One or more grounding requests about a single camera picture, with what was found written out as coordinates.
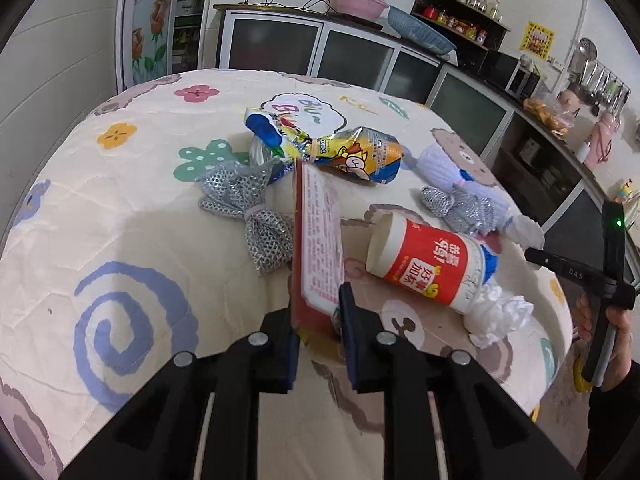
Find pink kettle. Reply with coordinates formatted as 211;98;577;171
582;112;621;171

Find red box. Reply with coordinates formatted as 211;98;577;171
291;160;347;347

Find yellow round bin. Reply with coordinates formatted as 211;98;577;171
530;355;593;423

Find red paper cup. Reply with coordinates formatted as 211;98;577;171
366;211;488;316

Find flower print glass door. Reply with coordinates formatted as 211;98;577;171
116;0;213;93

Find person's right hand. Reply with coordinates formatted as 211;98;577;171
574;294;635;392

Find small colourful toy figure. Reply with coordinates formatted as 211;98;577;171
617;180;640;207

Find person's right forearm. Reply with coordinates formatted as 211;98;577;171
582;360;640;480

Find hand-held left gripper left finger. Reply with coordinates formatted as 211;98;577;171
60;307;301;480

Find dark wooden shelf rack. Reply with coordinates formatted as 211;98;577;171
410;0;511;68

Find printed quilted blanket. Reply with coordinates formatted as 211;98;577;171
0;69;573;480

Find pink plastic basin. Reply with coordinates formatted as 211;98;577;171
334;0;390;18

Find hanging kitchen utensils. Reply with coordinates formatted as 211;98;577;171
570;37;631;116

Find blue woven basket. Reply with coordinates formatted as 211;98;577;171
387;6;458;57

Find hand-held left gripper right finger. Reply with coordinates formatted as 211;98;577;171
337;282;583;480

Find silver mesh wrapper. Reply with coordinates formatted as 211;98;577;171
420;185;508;236
197;160;296;276

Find yellow blue snack bag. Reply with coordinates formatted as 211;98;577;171
244;106;403;187

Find crumpled white tissue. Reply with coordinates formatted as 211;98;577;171
467;282;536;350

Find clear plastic wrapper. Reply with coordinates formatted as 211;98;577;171
248;135;281;170

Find black microwave oven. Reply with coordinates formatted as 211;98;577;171
480;50;535;98

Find long glass-door kitchen cabinet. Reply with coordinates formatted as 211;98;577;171
214;4;640;281

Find yellow wall poster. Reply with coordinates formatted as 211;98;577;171
519;21;556;60

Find bag of bread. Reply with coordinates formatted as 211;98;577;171
522;96;576;138

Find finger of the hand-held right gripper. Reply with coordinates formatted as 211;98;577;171
525;247;607;286

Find row of condiment bottles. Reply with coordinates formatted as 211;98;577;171
424;6;488;43

